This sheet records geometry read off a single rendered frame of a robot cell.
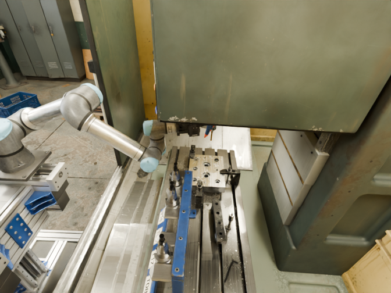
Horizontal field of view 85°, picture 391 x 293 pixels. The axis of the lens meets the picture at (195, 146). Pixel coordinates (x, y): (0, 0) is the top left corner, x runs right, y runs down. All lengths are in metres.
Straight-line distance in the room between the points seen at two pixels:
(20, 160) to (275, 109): 1.20
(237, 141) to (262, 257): 1.05
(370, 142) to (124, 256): 1.23
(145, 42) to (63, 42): 3.77
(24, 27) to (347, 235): 6.02
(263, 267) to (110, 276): 0.87
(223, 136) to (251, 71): 1.51
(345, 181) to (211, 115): 0.57
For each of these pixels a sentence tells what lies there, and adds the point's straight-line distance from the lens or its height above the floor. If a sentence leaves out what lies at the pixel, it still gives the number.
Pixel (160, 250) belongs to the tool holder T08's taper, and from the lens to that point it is 0.75.
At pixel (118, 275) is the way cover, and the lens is 1.35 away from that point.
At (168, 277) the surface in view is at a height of 1.22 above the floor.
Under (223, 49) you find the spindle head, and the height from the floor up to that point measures 1.81.
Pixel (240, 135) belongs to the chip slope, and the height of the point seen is 0.78.
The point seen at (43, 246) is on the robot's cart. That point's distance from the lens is 2.26.
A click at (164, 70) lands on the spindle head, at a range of 0.64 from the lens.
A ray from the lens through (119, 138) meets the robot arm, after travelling 0.97.
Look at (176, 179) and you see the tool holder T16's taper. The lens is 0.96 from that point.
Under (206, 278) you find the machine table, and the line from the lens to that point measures 1.12.
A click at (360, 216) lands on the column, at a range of 1.27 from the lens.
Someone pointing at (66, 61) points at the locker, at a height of 0.48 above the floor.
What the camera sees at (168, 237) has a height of 1.22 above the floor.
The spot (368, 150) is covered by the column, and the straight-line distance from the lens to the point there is 0.90.
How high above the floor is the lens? 1.94
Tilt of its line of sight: 37 degrees down
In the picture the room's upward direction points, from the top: 3 degrees clockwise
